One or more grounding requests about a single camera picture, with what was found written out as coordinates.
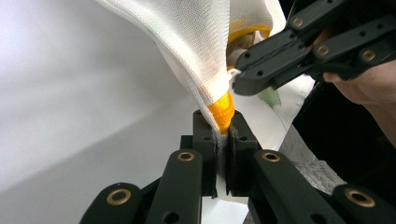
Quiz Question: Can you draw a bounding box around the beige cloth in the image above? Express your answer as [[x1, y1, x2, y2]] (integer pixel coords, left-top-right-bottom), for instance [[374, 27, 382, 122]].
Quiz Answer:
[[228, 31, 261, 68]]

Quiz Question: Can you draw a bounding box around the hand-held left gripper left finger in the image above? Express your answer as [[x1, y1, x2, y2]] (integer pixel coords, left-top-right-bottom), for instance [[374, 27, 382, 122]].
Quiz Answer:
[[179, 109, 219, 199]]

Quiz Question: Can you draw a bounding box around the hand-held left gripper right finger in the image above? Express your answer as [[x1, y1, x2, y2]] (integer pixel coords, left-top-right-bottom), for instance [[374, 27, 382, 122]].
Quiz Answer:
[[224, 110, 263, 198]]

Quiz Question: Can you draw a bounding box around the leaf print mesh laundry bag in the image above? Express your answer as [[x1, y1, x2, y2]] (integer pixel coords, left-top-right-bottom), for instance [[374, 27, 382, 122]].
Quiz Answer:
[[94, 0, 316, 150]]

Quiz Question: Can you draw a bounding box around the white table sheet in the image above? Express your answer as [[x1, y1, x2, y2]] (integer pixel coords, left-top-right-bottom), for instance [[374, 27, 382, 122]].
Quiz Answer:
[[0, 0, 292, 224]]

